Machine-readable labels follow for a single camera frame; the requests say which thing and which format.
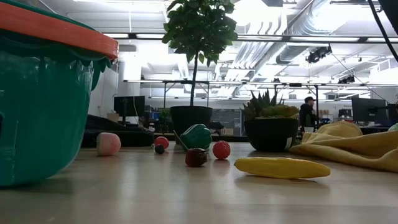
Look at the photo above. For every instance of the black computer monitor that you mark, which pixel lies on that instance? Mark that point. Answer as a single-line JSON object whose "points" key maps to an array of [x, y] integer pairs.
{"points": [[368, 109], [393, 115], [129, 105]]}

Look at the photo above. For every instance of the black overhead rail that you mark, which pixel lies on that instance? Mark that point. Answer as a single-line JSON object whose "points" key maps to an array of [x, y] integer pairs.
{"points": [[280, 38]]}

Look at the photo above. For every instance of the pink toy peach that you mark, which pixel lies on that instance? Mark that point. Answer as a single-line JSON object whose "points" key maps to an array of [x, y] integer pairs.
{"points": [[108, 143]]}

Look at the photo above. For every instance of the yellow banana toy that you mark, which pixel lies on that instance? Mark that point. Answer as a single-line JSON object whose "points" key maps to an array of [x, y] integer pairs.
{"points": [[280, 168]]}

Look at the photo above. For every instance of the dark red toy cherry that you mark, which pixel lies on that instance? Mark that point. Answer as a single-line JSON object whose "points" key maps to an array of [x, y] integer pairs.
{"points": [[196, 157]]}

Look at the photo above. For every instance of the green basket with orange rim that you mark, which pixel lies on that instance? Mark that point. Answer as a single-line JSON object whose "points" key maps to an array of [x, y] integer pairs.
{"points": [[46, 109]]}

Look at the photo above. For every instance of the cardboard box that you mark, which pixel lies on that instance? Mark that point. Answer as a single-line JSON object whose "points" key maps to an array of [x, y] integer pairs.
{"points": [[112, 117]]}

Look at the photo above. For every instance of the black ceiling spotlight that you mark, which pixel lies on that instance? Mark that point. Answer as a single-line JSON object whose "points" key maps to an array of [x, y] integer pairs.
{"points": [[317, 54], [346, 80]]}

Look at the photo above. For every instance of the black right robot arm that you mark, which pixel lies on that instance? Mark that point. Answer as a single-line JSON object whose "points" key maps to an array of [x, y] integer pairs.
{"points": [[391, 12]]}

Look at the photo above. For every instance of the person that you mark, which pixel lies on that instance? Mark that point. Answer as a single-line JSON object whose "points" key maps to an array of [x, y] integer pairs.
{"points": [[306, 115]]}

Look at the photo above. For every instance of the succulents in black bowl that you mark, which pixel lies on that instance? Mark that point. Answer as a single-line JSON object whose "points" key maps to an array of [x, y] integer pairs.
{"points": [[270, 133]]}

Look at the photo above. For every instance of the dark green toy pepper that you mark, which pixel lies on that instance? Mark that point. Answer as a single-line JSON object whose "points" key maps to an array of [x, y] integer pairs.
{"points": [[197, 137]]}

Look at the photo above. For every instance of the leafy plant in black pot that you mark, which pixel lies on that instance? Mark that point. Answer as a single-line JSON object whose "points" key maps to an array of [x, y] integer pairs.
{"points": [[189, 118]]}

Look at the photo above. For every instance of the yellow cloth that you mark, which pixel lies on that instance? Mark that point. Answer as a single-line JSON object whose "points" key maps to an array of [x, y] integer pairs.
{"points": [[342, 146]]}

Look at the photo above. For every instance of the small dark toy blueberry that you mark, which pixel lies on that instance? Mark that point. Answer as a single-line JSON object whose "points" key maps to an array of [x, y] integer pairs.
{"points": [[160, 149]]}

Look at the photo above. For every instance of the black metal table frame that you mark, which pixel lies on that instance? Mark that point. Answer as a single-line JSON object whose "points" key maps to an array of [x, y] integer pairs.
{"points": [[230, 138]]}

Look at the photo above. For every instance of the red toy raspberry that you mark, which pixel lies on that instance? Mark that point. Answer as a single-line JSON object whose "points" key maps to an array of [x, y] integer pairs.
{"points": [[221, 150]]}

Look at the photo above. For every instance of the small red toy tomato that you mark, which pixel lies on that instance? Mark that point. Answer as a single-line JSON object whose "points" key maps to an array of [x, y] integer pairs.
{"points": [[162, 141]]}

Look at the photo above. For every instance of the light green toy pepper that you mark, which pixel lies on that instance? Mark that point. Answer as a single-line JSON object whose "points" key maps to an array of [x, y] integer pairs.
{"points": [[393, 127]]}

